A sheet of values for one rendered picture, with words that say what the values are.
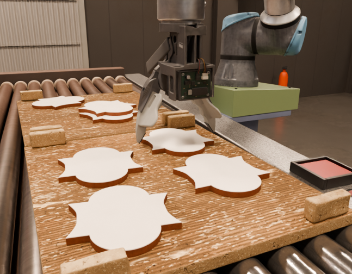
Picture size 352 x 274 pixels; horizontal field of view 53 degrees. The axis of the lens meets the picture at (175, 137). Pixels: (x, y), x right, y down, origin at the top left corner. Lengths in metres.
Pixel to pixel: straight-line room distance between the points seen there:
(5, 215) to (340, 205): 0.41
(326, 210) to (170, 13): 0.35
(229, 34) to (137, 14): 3.22
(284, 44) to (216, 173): 0.69
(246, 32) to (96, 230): 0.90
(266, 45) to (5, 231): 0.91
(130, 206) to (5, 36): 3.72
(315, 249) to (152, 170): 0.25
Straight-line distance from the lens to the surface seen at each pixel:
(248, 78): 1.17
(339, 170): 0.61
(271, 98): 1.16
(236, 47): 1.17
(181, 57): 0.55
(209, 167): 0.52
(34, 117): 0.88
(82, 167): 0.54
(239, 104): 1.09
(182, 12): 0.55
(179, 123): 0.73
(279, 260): 0.40
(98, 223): 0.40
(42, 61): 4.10
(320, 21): 5.93
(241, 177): 0.50
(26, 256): 0.42
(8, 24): 4.07
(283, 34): 1.12
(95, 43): 4.22
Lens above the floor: 1.15
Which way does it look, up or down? 18 degrees down
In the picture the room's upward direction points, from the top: straight up
